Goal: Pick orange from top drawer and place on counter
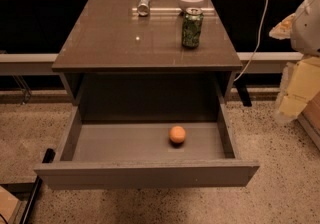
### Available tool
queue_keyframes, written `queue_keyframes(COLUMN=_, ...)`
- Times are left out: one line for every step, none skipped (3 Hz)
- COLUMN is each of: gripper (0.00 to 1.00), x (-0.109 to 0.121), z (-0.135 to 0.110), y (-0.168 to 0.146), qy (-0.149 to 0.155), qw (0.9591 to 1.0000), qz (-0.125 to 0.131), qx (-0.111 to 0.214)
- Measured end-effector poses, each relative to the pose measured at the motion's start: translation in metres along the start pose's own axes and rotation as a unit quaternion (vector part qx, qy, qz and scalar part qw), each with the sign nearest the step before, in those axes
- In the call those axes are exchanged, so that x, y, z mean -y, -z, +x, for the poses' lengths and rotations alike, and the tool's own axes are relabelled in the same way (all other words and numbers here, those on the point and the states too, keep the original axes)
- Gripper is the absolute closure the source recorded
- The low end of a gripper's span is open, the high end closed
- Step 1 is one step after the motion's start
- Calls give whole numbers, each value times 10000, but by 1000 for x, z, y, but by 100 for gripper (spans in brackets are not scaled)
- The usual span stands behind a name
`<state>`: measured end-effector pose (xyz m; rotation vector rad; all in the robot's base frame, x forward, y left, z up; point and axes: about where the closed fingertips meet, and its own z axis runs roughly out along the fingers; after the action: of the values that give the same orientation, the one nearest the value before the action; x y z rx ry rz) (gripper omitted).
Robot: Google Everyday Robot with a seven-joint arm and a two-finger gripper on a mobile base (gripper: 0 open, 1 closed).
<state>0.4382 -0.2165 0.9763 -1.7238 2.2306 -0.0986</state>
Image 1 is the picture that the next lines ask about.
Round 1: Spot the white cable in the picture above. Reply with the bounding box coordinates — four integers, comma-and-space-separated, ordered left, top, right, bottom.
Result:
233, 0, 270, 83

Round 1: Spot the black bar on floor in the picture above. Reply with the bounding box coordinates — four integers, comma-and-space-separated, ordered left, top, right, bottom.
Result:
19, 148, 55, 224

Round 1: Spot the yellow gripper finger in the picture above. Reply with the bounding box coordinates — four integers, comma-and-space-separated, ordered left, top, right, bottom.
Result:
274, 57, 320, 124
269, 14, 295, 40

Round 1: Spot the grey cabinet with counter top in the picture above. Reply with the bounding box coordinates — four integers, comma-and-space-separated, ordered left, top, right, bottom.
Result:
53, 0, 241, 123

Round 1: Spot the green soda can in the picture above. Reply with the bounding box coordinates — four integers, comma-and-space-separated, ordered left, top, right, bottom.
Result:
182, 7, 204, 48

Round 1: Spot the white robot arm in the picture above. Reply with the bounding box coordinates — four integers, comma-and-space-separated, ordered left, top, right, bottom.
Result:
269, 0, 320, 123

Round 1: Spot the silver can lying down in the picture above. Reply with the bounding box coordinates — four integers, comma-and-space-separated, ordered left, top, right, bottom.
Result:
137, 0, 150, 17

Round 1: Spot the orange fruit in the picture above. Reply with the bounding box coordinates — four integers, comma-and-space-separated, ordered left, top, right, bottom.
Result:
169, 126, 186, 144

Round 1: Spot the open grey top drawer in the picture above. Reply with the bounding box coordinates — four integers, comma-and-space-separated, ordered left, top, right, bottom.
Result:
34, 105, 259, 189

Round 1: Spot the cardboard box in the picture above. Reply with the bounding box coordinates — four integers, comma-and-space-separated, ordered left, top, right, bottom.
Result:
298, 92, 320, 150

